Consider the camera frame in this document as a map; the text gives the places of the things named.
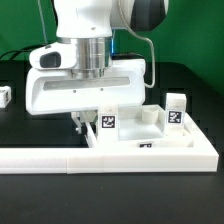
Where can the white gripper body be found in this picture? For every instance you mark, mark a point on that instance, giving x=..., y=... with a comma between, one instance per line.
x=63, y=79

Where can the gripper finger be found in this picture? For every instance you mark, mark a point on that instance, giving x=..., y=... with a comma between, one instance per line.
x=80, y=126

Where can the white square table top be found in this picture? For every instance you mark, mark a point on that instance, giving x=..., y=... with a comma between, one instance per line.
x=139, y=127

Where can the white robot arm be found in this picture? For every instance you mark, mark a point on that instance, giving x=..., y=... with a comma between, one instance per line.
x=88, y=24

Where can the white L-shaped obstacle fence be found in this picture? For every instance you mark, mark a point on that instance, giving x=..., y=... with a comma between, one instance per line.
x=201, y=157

